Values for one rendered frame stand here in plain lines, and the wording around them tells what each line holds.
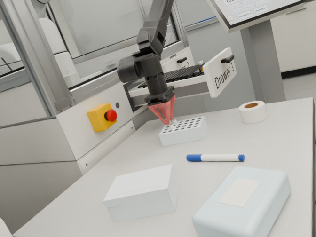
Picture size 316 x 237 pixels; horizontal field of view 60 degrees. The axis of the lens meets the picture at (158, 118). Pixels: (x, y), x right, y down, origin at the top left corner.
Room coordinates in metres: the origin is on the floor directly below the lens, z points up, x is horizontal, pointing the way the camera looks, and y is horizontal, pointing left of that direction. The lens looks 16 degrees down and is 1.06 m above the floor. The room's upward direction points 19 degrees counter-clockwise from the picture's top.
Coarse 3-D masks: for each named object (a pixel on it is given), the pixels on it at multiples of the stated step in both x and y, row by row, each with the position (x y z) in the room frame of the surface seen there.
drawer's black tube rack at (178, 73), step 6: (192, 66) 1.10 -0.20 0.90; (168, 72) 1.16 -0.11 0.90; (174, 72) 1.10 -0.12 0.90; (180, 72) 1.05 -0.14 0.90; (186, 72) 1.00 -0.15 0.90; (198, 72) 1.09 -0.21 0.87; (168, 78) 1.01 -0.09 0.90; (174, 78) 0.97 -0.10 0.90; (180, 78) 0.96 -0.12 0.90; (186, 78) 0.96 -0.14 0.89; (144, 84) 1.07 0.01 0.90
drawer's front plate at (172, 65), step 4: (184, 52) 1.50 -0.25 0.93; (176, 56) 1.42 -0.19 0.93; (180, 56) 1.43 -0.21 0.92; (184, 56) 1.47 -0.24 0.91; (188, 56) 1.51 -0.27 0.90; (172, 60) 1.35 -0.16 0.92; (176, 60) 1.39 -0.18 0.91; (188, 60) 1.50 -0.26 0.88; (164, 64) 1.28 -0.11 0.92; (168, 64) 1.31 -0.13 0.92; (172, 64) 1.34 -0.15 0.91; (176, 64) 1.38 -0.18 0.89; (180, 64) 1.41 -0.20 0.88; (184, 64) 1.45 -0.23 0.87; (188, 64) 1.49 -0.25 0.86; (164, 68) 1.28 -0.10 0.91; (168, 68) 1.30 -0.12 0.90; (172, 68) 1.33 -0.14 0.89; (176, 68) 1.37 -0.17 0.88; (180, 68) 1.40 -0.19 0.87; (164, 72) 1.28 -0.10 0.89
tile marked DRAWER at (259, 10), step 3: (261, 6) 1.72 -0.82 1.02; (264, 6) 1.71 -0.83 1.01; (267, 6) 1.71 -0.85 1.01; (255, 9) 1.71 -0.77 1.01; (258, 9) 1.70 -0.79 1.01; (261, 9) 1.70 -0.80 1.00; (264, 9) 1.70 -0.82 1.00; (267, 9) 1.69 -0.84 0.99; (255, 12) 1.69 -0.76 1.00; (258, 12) 1.69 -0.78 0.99; (261, 12) 1.69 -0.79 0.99
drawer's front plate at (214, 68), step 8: (216, 56) 0.94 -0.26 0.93; (224, 56) 0.99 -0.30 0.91; (208, 64) 0.85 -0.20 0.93; (216, 64) 0.90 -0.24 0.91; (224, 64) 0.97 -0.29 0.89; (232, 64) 1.05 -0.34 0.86; (208, 72) 0.84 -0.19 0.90; (216, 72) 0.89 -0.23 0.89; (232, 72) 1.03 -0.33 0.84; (208, 80) 0.84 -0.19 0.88; (216, 80) 0.87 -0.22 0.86; (224, 80) 0.94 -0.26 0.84; (208, 88) 0.85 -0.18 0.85; (216, 88) 0.86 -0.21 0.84; (216, 96) 0.84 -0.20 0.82
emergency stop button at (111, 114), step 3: (108, 111) 0.83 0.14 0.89; (111, 111) 0.83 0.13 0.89; (114, 111) 0.84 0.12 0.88; (108, 114) 0.82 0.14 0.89; (111, 114) 0.83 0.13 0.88; (114, 114) 0.83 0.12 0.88; (108, 117) 0.82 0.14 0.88; (111, 117) 0.82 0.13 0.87; (114, 117) 0.83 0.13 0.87; (111, 120) 0.82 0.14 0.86; (114, 120) 0.83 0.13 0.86
